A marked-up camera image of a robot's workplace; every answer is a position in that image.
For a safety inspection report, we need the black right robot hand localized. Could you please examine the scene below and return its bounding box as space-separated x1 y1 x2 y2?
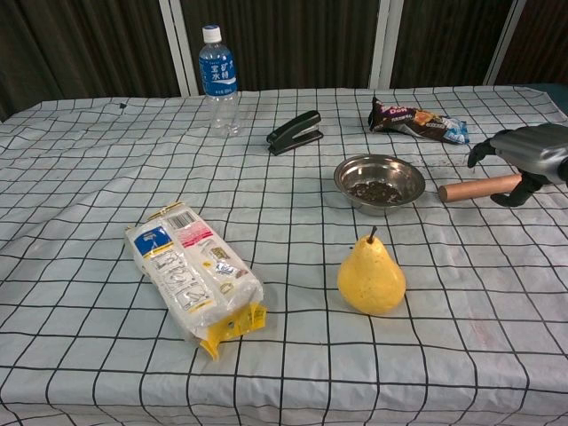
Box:
467 123 568 208

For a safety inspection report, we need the wooden rolling pin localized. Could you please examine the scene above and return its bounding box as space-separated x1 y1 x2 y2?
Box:
438 174 523 204

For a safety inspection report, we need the stainless steel bowl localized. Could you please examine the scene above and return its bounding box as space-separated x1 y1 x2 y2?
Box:
333 154 427 217

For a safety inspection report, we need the dark snack wrapper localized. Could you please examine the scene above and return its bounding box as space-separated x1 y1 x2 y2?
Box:
367 96 470 146

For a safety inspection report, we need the yellow pear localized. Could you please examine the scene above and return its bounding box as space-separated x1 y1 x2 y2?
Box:
336 225 407 317

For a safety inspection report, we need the black stapler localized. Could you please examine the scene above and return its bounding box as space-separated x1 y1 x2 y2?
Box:
265 110 324 156

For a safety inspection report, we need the white checkered tablecloth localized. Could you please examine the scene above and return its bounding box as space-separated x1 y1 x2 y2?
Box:
0 83 568 426

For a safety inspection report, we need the clear water bottle blue label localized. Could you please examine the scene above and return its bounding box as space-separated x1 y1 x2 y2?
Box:
198 25 242 138

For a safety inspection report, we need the white and yellow plastic bag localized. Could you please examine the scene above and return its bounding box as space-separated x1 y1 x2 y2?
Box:
123 201 269 361

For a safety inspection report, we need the white partition frame post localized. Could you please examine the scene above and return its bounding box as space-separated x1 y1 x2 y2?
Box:
367 0 404 90
158 0 201 98
483 0 528 86

